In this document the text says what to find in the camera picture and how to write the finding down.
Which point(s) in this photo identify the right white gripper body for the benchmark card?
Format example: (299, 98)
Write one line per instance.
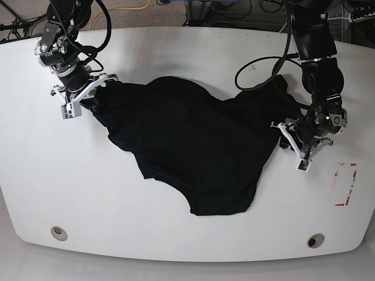
(80, 83)

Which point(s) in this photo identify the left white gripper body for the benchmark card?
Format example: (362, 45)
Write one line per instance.
(305, 146)

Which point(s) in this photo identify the black T-shirt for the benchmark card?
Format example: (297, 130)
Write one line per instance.
(212, 151)

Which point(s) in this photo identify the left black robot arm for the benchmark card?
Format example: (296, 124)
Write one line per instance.
(307, 23)

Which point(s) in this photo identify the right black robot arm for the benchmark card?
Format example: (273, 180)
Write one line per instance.
(59, 50)

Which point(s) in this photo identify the red tape rectangle marker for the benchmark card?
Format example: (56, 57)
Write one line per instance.
(344, 182)

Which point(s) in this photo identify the black tripod stand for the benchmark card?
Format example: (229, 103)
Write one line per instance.
(19, 28)

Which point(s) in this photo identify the white power strip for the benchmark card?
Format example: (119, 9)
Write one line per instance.
(361, 14)

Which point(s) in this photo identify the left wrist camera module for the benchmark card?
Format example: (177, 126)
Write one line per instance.
(303, 165)

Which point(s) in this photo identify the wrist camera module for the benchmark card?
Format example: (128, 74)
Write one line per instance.
(303, 165)
(71, 110)

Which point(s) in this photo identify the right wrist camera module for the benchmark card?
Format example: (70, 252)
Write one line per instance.
(71, 110)

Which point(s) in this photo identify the right table cable grommet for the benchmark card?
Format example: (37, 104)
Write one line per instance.
(315, 241)

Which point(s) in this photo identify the table cable grommet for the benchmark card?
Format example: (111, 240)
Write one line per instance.
(59, 233)
(315, 241)

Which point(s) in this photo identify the left table cable grommet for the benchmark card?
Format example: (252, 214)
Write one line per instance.
(59, 233)

